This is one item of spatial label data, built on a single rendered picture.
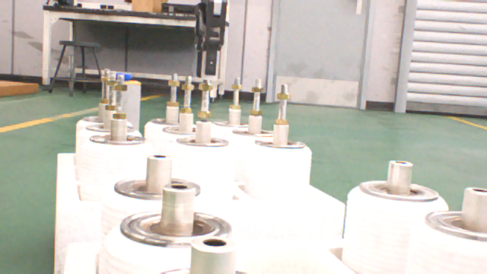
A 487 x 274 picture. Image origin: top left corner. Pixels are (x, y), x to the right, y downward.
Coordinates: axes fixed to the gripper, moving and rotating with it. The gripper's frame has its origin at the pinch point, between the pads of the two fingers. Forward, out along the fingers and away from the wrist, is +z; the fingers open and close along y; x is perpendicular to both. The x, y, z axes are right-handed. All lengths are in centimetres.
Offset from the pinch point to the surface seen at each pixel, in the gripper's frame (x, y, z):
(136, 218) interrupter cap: 9.3, -40.6, 10.3
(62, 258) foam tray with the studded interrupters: 17.4, -10.3, 24.1
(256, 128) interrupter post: -10.5, 11.7, 9.2
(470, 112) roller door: -317, 425, 27
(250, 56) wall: -105, 489, -11
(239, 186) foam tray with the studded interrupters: -7.1, 5.5, 17.7
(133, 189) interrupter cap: 9.5, -32.1, 10.2
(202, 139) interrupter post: 0.1, -1.5, 9.8
